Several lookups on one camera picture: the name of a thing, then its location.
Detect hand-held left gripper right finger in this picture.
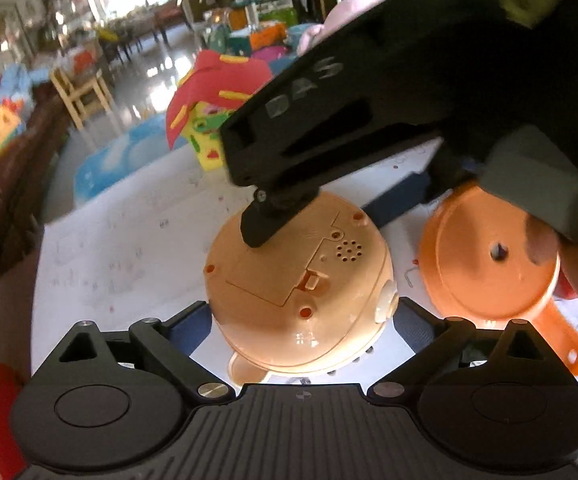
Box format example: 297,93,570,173
366,297,544,400

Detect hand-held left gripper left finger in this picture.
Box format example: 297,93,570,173
59,301,235,400

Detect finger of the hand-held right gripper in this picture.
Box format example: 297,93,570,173
241,189,316,249
363,169,438,227

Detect peach dome-shaped toy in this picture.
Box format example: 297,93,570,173
204,187,398,387

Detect orange plastic cup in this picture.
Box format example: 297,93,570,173
416,180,578,379

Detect pink plush pig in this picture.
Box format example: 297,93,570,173
296,0,391,57

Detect white instruction sheet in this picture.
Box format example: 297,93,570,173
29,135,578,480

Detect foam house with red roof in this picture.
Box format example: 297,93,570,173
166,50,276,174

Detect blue cloud-print mat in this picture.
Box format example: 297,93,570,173
74,112,191,207

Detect brown leather sofa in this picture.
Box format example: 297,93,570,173
0,82,72,307

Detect small wooden chair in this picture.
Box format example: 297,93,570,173
49,64,116,132

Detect light blue clothes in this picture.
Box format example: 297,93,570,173
0,62,36,111

